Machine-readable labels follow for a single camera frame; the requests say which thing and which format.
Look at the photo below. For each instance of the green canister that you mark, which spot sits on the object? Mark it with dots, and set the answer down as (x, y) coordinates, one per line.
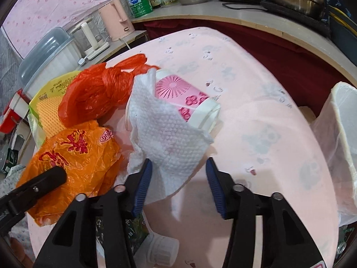
(140, 7)

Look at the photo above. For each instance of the operator hand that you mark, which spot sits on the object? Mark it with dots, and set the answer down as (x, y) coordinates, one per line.
(19, 251)

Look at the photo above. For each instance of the orange foam fruit net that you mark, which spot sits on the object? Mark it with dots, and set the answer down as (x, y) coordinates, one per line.
(47, 110)

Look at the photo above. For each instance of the white glass kettle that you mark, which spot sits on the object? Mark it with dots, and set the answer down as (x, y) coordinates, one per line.
(89, 39)

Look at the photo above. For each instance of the white paper towel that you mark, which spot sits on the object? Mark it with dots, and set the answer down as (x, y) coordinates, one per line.
(159, 133)

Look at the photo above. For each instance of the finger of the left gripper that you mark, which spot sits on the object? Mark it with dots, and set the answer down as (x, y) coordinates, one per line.
(16, 203)

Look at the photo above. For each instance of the white power plug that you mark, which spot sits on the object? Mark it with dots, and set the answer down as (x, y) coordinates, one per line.
(82, 61)

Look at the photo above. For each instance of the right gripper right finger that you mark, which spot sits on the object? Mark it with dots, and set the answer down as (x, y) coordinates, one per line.
(286, 241)

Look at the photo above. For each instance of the pink electric kettle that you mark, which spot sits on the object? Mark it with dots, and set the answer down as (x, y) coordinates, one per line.
(116, 20)

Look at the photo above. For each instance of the white dish rack with lid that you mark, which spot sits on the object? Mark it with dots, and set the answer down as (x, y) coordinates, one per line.
(54, 55)

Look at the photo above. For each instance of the yellow green snack bag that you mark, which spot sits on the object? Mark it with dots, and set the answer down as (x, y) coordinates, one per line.
(55, 87)

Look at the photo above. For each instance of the stacked blue yellow basins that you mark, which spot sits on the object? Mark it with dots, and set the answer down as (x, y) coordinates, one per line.
(343, 33)

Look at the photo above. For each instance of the pink patterned paper cup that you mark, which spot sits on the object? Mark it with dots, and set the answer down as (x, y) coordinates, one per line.
(195, 106)

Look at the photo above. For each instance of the orange printed plastic bag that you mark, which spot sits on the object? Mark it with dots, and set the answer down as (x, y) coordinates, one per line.
(91, 157)

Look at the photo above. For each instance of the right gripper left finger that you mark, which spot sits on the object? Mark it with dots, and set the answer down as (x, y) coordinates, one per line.
(71, 243)

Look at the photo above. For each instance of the white lined trash bin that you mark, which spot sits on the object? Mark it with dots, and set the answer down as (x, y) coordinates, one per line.
(335, 131)

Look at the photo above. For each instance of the green carton box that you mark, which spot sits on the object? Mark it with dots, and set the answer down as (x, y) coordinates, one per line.
(137, 233)

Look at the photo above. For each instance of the black induction cooktop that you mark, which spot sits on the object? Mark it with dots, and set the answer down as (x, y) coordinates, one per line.
(317, 26)

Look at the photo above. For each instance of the red plastic bag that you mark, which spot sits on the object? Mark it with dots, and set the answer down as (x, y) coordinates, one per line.
(98, 89)

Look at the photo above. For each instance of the white plastic bottle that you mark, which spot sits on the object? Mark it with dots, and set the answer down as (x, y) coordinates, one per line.
(157, 250)

